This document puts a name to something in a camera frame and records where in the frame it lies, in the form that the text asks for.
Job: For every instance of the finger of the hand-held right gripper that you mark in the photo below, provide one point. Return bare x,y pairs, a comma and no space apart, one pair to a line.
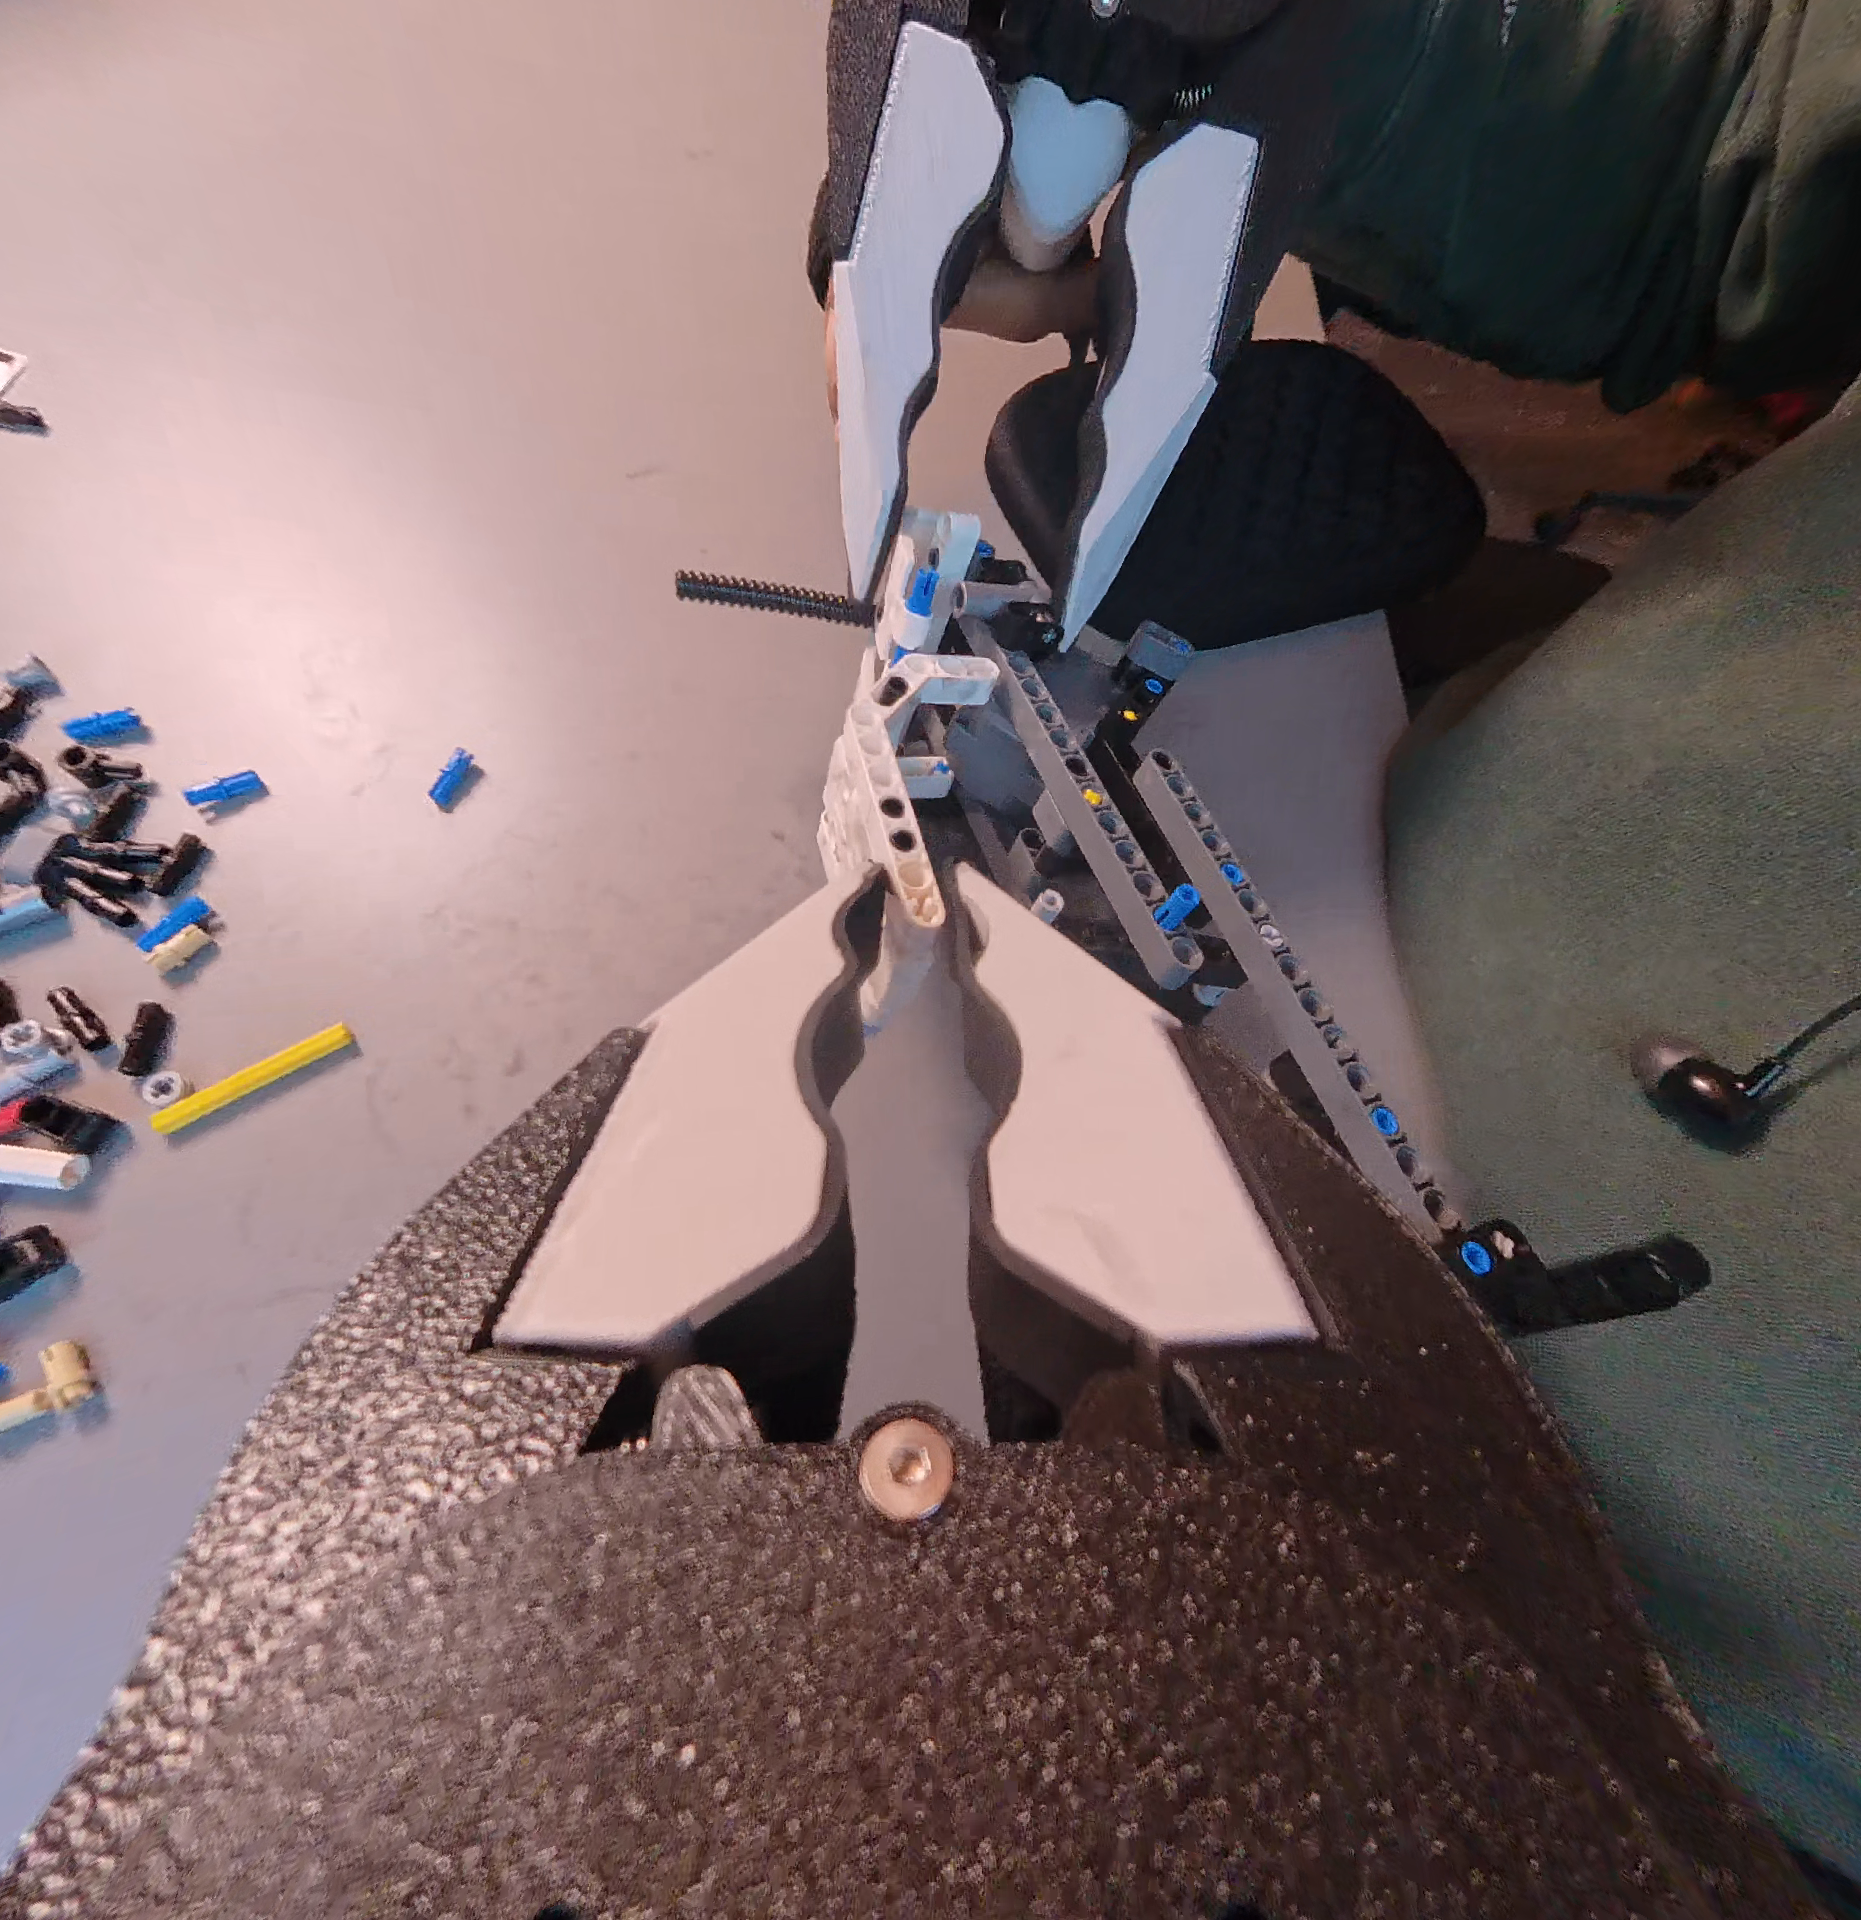
900,270
1187,301

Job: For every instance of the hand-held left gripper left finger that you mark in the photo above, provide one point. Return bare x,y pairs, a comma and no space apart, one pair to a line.
675,1169

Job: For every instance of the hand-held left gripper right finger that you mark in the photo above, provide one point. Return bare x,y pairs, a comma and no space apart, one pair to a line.
1140,1185

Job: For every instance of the brick truck chassis model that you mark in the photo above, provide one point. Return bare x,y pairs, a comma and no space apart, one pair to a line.
1065,780

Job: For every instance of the blue connector pin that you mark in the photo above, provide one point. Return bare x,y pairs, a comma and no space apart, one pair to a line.
454,776

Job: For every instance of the person's right forearm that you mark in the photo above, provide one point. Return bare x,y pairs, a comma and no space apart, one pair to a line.
1543,178

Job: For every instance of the grey desk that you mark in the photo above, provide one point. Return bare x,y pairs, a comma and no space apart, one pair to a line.
420,376

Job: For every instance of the person's right hand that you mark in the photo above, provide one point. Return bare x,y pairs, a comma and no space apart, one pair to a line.
1021,301

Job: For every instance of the yellow axle rod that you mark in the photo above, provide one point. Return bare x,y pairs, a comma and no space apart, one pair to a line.
251,1076

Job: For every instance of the person's green sweatshirt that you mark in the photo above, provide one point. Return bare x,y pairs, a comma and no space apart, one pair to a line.
1695,898

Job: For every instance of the pile of small brick parts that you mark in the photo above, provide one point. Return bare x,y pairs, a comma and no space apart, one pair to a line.
93,871

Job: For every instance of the tan angled connector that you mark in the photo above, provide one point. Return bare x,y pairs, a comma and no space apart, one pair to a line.
44,1388

